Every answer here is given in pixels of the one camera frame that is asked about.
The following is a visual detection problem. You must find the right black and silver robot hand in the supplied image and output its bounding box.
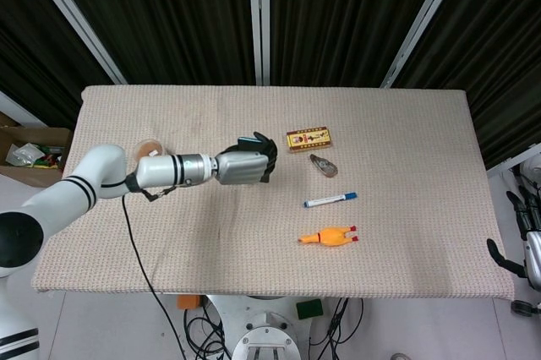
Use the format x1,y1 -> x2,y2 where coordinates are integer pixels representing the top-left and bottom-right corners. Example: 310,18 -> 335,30
485,184 -> 541,291

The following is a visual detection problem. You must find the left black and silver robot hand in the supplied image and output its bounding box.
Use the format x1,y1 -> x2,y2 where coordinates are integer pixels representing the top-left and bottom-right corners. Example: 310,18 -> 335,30
213,131 -> 279,187

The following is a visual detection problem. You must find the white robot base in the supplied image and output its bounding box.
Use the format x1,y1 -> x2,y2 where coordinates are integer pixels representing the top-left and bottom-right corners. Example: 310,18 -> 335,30
205,294 -> 314,360

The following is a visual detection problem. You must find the black caster wheel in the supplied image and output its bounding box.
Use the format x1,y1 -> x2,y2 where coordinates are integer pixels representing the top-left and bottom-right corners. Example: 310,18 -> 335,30
511,299 -> 537,318

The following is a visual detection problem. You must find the yellow and red printed box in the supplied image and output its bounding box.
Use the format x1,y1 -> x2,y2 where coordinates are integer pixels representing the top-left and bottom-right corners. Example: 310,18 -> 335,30
286,125 -> 336,155

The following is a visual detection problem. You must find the beige waffle weave tablecloth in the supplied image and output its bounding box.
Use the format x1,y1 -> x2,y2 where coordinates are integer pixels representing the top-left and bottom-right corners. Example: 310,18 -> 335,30
30,84 -> 516,303

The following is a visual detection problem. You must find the white marker with blue cap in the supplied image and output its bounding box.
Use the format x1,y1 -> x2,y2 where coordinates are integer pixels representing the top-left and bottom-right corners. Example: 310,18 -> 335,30
302,191 -> 360,210

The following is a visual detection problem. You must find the clear round dish with orange content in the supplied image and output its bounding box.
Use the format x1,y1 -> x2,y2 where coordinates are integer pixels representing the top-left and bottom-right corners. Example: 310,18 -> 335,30
134,137 -> 167,159

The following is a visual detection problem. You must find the yellow rubber chicken toy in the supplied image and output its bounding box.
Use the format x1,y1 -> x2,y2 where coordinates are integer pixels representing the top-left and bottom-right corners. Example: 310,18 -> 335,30
296,225 -> 361,249

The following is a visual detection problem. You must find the orange block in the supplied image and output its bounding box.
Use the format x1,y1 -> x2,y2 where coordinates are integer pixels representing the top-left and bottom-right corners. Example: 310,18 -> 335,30
177,294 -> 200,311

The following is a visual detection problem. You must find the green block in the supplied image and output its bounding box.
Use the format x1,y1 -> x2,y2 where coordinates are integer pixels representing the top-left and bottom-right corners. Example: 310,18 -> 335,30
295,297 -> 325,321

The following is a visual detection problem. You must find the black pleated curtain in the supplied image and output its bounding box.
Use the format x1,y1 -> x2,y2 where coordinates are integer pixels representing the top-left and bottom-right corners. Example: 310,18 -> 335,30
0,0 -> 541,171

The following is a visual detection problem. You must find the brown cardboard box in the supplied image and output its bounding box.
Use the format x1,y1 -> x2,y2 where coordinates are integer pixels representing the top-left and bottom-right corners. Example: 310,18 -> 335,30
0,111 -> 74,188

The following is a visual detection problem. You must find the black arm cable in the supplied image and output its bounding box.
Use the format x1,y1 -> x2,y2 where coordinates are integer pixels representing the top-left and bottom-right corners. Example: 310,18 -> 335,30
121,184 -> 188,360

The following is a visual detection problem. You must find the grey aluminium frame post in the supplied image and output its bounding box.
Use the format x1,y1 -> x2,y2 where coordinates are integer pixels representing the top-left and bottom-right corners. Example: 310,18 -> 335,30
379,0 -> 471,89
248,0 -> 272,86
30,0 -> 128,85

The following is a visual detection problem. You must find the black floor cable bundle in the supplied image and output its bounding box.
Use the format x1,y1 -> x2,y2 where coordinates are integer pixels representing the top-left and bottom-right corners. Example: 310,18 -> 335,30
183,297 -> 234,360
307,297 -> 365,360

